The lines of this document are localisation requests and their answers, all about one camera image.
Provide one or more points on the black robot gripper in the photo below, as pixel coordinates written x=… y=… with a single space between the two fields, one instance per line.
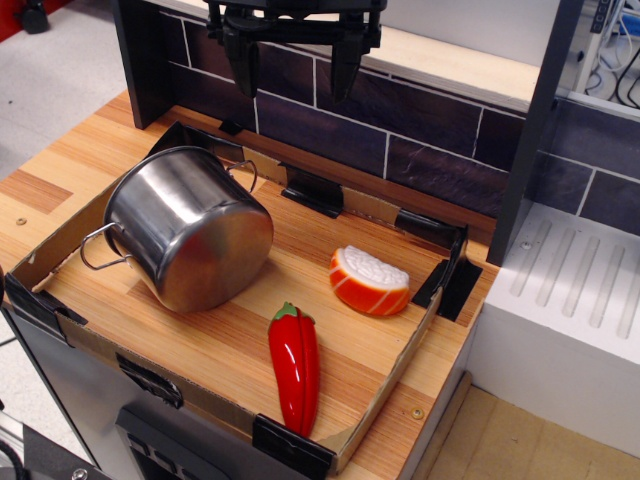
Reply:
x=346 y=25

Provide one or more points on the stainless steel pot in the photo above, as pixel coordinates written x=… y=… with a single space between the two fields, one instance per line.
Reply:
x=194 y=235

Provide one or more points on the orange salmon sushi toy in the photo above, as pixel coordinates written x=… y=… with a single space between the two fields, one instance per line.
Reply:
x=368 y=284

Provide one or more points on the red toy chili pepper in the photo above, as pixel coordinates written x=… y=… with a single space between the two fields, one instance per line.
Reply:
x=294 y=351

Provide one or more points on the white dish drying rack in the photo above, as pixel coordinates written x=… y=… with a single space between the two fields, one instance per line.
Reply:
x=558 y=334

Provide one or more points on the dark grey left post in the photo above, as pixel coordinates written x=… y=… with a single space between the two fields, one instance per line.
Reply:
x=140 y=34

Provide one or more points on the dark grey post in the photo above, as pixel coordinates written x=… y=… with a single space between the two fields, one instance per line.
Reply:
x=140 y=34
x=516 y=200

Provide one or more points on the dark grey right post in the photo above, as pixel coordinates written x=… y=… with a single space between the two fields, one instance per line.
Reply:
x=516 y=200

